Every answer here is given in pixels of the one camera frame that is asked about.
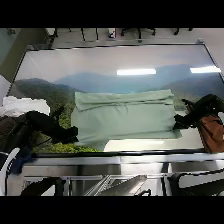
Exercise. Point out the black office chair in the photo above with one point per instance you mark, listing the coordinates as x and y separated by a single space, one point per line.
139 31
181 30

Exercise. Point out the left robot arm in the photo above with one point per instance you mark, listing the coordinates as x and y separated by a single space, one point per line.
41 124

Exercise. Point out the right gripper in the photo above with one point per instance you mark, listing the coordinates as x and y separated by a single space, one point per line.
182 122

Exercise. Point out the blue garment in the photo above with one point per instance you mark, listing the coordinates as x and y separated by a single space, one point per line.
20 160

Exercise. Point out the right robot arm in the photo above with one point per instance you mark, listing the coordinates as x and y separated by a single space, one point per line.
206 104

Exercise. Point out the silver frame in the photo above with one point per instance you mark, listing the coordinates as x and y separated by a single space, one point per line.
100 161

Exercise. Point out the dark brown garment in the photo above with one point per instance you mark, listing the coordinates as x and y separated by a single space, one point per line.
8 128

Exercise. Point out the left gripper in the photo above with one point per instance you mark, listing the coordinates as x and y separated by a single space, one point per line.
70 135

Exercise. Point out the white garment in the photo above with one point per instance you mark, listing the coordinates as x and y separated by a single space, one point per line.
20 105

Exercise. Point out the pale green T-shirt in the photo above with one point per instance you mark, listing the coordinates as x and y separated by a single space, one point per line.
126 120

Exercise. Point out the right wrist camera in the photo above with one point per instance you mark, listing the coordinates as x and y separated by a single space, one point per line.
187 102

